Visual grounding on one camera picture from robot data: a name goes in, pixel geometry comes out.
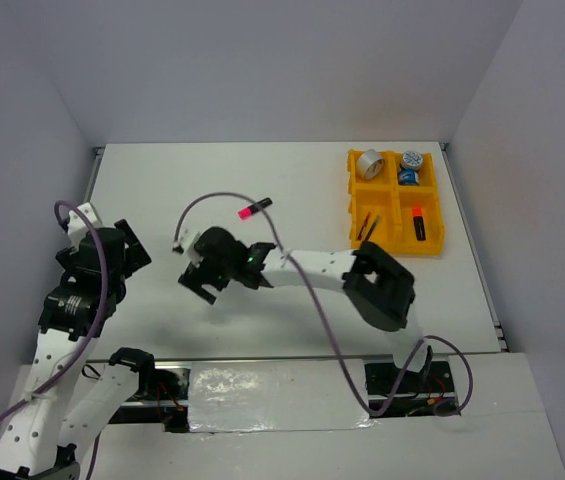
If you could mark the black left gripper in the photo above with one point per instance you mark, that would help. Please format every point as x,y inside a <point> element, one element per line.
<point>136,255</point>

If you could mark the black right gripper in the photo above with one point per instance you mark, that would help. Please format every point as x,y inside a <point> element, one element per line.
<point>196,277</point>

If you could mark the pink highlighter marker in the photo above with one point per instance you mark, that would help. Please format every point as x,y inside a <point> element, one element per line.
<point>255,208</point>

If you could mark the red gel pen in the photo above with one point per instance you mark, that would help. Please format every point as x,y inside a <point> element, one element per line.
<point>362,234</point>

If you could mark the orange highlighter marker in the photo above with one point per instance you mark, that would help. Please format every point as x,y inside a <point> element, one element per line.
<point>419,223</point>

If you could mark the blue paint jar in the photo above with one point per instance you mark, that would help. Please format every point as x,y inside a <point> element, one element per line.
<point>408,177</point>
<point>412,160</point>

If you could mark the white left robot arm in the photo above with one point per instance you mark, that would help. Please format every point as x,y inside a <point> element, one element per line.
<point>46,438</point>

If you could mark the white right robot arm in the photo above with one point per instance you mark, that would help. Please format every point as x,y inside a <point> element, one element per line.
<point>380,289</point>

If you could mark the yellow compartment tray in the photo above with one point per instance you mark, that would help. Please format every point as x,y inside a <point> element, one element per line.
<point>385,197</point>

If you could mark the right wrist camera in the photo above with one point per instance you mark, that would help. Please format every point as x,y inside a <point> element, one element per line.
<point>184,245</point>

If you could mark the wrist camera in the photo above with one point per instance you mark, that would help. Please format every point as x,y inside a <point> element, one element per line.
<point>184,245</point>
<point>75,224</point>

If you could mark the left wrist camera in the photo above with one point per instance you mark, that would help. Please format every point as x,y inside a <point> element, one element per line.
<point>75,224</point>

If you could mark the left table aluminium rail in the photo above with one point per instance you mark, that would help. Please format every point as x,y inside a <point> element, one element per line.
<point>61,213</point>

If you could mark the table aluminium rail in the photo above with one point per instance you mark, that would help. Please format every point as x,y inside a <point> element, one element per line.
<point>501,336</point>
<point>61,213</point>

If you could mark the right table aluminium rail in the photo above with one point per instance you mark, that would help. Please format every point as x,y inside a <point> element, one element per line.
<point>501,336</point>

